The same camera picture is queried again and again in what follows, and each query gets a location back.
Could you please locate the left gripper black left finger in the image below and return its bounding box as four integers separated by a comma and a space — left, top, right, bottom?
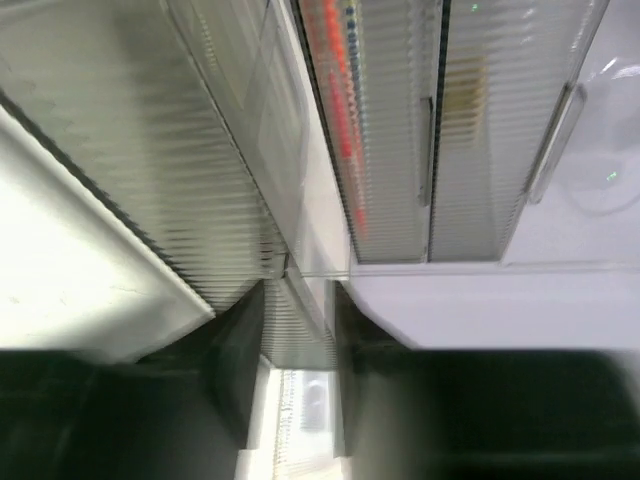
1, 282, 265, 479

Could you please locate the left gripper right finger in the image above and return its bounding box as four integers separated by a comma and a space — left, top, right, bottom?
333, 284, 639, 479

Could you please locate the clear plastic drawer cabinet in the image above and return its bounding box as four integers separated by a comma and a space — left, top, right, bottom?
1, 1, 639, 368

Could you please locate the orange highlighter pen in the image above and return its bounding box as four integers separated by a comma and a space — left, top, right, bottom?
321, 1, 368, 236

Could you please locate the plastic sleeve with printed sheets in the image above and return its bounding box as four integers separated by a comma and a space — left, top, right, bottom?
273, 370, 342, 479

